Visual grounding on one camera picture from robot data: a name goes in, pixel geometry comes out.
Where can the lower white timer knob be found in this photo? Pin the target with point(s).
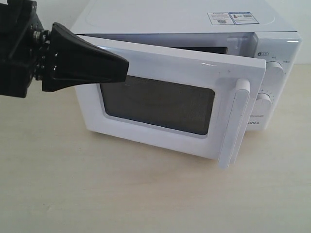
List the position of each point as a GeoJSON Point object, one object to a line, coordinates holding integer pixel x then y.
{"type": "Point", "coordinates": [262, 104]}

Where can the white microwave oven body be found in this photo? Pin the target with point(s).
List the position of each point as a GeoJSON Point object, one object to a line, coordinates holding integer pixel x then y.
{"type": "Point", "coordinates": [184, 24]}

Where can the upper white control knob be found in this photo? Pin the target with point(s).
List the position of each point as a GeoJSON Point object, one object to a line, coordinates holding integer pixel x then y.
{"type": "Point", "coordinates": [274, 70]}

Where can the warning label sticker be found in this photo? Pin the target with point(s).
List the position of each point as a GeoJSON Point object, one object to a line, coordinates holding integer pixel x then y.
{"type": "Point", "coordinates": [232, 18]}

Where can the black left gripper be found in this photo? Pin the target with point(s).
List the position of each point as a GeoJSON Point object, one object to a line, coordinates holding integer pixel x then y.
{"type": "Point", "coordinates": [58, 58]}

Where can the white microwave door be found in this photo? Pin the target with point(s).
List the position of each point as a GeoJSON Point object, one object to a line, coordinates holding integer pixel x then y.
{"type": "Point", "coordinates": [188, 101]}

